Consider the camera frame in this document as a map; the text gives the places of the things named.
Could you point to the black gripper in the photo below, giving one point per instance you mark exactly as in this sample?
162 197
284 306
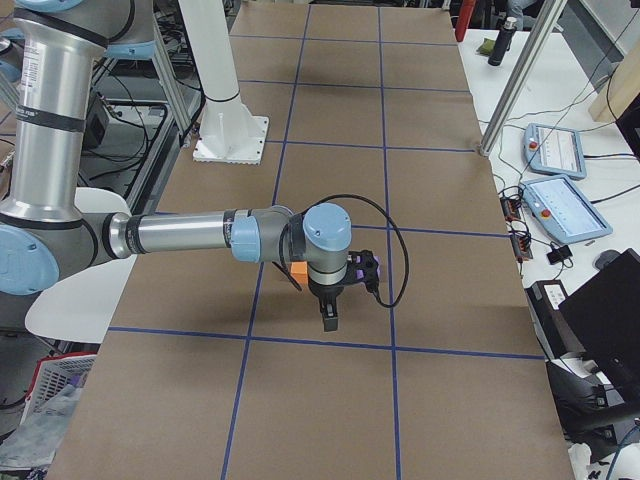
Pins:
324 290

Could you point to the black computer mouse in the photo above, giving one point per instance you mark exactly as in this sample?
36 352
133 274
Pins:
606 258

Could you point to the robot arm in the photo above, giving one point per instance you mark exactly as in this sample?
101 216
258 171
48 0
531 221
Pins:
53 230

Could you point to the purple foam block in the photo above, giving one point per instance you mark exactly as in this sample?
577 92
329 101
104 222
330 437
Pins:
366 267

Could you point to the aluminium frame post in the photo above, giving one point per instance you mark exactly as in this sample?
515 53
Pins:
543 27

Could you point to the green cloth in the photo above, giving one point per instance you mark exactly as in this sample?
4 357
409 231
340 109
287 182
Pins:
486 48

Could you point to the white camera mast base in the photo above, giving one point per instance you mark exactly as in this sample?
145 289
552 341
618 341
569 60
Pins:
228 132

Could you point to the near teach pendant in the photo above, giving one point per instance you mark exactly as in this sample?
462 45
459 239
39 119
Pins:
563 210

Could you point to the white chair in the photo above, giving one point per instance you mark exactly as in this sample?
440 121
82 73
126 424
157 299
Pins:
81 307

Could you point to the teach pendant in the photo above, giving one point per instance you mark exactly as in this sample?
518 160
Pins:
554 150
563 210

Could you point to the black laptop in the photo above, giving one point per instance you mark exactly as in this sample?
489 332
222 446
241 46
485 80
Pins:
604 315

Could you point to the white laundry basket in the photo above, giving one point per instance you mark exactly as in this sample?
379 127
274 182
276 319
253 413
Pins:
52 374

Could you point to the black box on table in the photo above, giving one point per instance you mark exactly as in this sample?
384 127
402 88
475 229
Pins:
553 332

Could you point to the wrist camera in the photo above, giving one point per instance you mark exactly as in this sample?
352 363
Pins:
371 286

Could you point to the far teach pendant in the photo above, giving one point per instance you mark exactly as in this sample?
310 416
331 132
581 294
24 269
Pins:
554 150

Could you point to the black water bottle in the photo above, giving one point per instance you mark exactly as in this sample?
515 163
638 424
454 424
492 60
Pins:
503 41

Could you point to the orange foam block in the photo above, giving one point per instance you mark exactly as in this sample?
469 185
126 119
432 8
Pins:
299 272

